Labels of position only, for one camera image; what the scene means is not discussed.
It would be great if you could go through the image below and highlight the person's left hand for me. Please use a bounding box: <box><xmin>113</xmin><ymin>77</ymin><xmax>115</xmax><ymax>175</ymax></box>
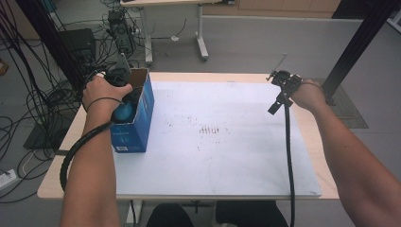
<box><xmin>81</xmin><ymin>73</ymin><xmax>134</xmax><ymax>122</ymax></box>

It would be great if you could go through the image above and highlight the black wrist band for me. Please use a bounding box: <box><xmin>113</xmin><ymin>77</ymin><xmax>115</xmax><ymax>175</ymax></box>
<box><xmin>85</xmin><ymin>96</ymin><xmax>125</xmax><ymax>113</ymax></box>

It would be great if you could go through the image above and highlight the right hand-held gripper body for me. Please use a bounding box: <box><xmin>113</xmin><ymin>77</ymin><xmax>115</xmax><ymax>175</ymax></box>
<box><xmin>265</xmin><ymin>52</ymin><xmax>305</xmax><ymax>97</ymax></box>

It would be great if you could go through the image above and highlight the blue cardboard box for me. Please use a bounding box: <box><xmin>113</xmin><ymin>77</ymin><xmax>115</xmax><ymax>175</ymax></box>
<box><xmin>109</xmin><ymin>67</ymin><xmax>156</xmax><ymax>154</ymax></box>

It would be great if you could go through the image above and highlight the black floor mat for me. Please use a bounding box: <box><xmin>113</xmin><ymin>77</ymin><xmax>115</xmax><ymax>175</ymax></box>
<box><xmin>23</xmin><ymin>108</ymin><xmax>77</xmax><ymax>150</ymax></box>

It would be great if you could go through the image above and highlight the person's right hand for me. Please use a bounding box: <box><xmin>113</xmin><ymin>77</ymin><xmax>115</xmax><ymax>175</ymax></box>
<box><xmin>289</xmin><ymin>79</ymin><xmax>327</xmax><ymax>114</ymax></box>

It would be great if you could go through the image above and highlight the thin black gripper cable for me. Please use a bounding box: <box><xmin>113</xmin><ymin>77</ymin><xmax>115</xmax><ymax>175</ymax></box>
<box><xmin>282</xmin><ymin>94</ymin><xmax>297</xmax><ymax>227</ymax></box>

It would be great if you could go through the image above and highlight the white table mat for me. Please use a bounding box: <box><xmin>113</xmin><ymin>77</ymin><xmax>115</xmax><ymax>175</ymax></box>
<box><xmin>110</xmin><ymin>80</ymin><xmax>323</xmax><ymax>199</ymax></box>

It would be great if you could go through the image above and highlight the black equipment box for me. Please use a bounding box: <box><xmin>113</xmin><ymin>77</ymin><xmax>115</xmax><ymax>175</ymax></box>
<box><xmin>58</xmin><ymin>27</ymin><xmax>97</xmax><ymax>64</ymax></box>

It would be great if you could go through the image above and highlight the black metal post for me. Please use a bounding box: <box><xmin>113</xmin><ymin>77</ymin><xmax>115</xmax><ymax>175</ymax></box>
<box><xmin>322</xmin><ymin>0</ymin><xmax>401</xmax><ymax>98</ymax></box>
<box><xmin>15</xmin><ymin>0</ymin><xmax>90</xmax><ymax>93</ymax></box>

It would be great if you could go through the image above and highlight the computer tower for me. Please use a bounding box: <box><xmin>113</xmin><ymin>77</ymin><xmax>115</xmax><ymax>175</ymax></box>
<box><xmin>107</xmin><ymin>9</ymin><xmax>137</xmax><ymax>55</ymax></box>

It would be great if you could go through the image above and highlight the tangle of black cables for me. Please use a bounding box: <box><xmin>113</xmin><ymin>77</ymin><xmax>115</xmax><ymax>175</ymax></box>
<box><xmin>0</xmin><ymin>0</ymin><xmax>145</xmax><ymax>204</ymax></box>

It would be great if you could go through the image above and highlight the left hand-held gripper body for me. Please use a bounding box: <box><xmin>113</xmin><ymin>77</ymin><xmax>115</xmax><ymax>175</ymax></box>
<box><xmin>103</xmin><ymin>52</ymin><xmax>132</xmax><ymax>88</ymax></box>

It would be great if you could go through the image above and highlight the blue bottle with white cap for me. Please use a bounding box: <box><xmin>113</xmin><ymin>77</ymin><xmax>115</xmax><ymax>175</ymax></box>
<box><xmin>113</xmin><ymin>100</ymin><xmax>138</xmax><ymax>125</ymax></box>

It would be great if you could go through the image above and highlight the white desk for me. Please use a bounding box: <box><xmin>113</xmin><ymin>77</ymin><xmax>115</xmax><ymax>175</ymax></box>
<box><xmin>120</xmin><ymin>0</ymin><xmax>235</xmax><ymax>62</ymax></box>

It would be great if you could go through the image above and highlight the white power strip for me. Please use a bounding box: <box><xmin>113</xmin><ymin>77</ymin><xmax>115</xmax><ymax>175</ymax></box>
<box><xmin>0</xmin><ymin>168</ymin><xmax>18</xmax><ymax>192</ymax></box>

